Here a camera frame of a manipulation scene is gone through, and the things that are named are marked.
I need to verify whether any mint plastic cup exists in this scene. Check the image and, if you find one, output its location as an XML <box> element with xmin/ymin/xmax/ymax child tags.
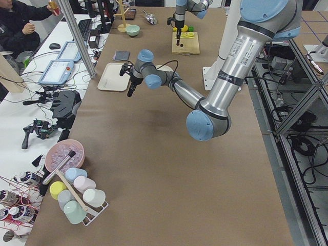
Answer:
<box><xmin>63</xmin><ymin>200</ymin><xmax>87</xmax><ymax>224</ymax></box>

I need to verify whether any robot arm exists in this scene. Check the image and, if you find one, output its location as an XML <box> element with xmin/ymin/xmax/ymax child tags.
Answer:
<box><xmin>167</xmin><ymin>0</ymin><xmax>213</xmax><ymax>46</ymax></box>
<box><xmin>119</xmin><ymin>1</ymin><xmax>303</xmax><ymax>141</ymax></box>

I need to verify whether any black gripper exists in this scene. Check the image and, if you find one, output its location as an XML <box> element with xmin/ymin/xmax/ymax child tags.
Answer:
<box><xmin>167</xmin><ymin>17</ymin><xmax>183</xmax><ymax>44</ymax></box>
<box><xmin>119</xmin><ymin>63</ymin><xmax>143</xmax><ymax>97</ymax></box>

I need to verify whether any white plastic cup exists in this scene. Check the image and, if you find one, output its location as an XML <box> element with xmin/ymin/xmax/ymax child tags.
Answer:
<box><xmin>83</xmin><ymin>189</ymin><xmax>106</xmax><ymax>208</ymax></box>

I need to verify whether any black keyboard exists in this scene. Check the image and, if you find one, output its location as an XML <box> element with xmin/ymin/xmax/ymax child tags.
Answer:
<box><xmin>78</xmin><ymin>18</ymin><xmax>92</xmax><ymax>42</ymax></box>

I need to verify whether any grey folded cloth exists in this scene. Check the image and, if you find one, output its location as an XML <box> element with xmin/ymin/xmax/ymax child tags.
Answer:
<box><xmin>113</xmin><ymin>51</ymin><xmax>130</xmax><ymax>62</ymax></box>

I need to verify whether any aluminium frame post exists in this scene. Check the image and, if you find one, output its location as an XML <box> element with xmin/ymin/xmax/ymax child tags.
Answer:
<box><xmin>57</xmin><ymin>0</ymin><xmax>96</xmax><ymax>79</ymax></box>

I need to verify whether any grey plastic cup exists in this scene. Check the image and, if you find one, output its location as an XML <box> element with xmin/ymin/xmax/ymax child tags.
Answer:
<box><xmin>57</xmin><ymin>190</ymin><xmax>75</xmax><ymax>211</ymax></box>

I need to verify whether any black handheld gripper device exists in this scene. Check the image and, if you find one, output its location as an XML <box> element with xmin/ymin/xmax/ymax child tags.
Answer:
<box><xmin>22</xmin><ymin>119</ymin><xmax>58</xmax><ymax>149</ymax></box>

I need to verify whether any blue plastic cup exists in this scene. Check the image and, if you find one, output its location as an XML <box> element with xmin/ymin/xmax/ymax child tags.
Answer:
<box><xmin>65</xmin><ymin>168</ymin><xmax>88</xmax><ymax>183</ymax></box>

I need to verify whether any teach pendant tablet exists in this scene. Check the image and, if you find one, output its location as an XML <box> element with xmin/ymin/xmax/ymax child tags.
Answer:
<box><xmin>57</xmin><ymin>41</ymin><xmax>81</xmax><ymax>63</ymax></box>
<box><xmin>38</xmin><ymin>59</ymin><xmax>74</xmax><ymax>86</ymax></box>

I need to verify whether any seated person in black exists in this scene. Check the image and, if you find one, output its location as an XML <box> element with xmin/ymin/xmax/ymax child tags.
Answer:
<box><xmin>1</xmin><ymin>1</ymin><xmax>59</xmax><ymax>58</ymax></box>

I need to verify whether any yellow plastic cup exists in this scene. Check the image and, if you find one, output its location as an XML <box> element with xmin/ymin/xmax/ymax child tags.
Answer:
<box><xmin>49</xmin><ymin>181</ymin><xmax>67</xmax><ymax>200</ymax></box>

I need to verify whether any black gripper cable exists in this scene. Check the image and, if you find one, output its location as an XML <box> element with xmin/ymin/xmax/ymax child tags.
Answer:
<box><xmin>153</xmin><ymin>59</ymin><xmax>180</xmax><ymax>85</ymax></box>

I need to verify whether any pink plastic cup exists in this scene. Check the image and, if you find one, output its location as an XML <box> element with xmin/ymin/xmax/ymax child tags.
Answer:
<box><xmin>73</xmin><ymin>175</ymin><xmax>96</xmax><ymax>194</ymax></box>

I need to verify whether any mint green bowl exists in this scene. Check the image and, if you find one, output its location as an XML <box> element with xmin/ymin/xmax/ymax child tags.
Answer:
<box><xmin>126</xmin><ymin>25</ymin><xmax>140</xmax><ymax>37</ymax></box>

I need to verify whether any wooden mug tree stand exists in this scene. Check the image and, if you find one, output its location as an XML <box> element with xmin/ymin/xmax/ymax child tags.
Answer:
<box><xmin>114</xmin><ymin>0</ymin><xmax>131</xmax><ymax>33</ymax></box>

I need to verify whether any beige round plate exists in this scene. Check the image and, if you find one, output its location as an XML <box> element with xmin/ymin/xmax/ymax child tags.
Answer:
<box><xmin>155</xmin><ymin>65</ymin><xmax>173</xmax><ymax>72</ymax></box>

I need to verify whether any metal handle black tip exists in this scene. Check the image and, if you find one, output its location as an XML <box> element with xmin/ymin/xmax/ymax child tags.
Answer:
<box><xmin>42</xmin><ymin>150</ymin><xmax>76</xmax><ymax>185</ymax></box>

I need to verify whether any white cup rack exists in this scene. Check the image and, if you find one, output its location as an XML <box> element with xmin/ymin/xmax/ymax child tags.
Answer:
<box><xmin>56</xmin><ymin>171</ymin><xmax>109</xmax><ymax>226</ymax></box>

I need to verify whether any bamboo cutting board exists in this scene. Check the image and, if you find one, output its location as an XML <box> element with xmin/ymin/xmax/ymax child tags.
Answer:
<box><xmin>172</xmin><ymin>32</ymin><xmax>200</xmax><ymax>55</ymax></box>

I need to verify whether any white rabbit tray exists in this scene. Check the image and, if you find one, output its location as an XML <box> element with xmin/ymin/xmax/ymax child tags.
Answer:
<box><xmin>97</xmin><ymin>63</ymin><xmax>129</xmax><ymax>92</ymax></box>

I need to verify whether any metal scoop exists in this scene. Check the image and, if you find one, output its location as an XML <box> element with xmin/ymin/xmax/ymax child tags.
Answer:
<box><xmin>143</xmin><ymin>10</ymin><xmax>157</xmax><ymax>25</ymax></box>

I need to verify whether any pink bowl with ice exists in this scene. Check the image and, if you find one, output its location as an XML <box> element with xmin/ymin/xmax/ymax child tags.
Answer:
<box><xmin>45</xmin><ymin>139</ymin><xmax>85</xmax><ymax>172</ymax></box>

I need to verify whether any black computer mouse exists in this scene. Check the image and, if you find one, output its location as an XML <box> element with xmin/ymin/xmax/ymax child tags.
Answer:
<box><xmin>49</xmin><ymin>43</ymin><xmax>61</xmax><ymax>50</ymax></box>

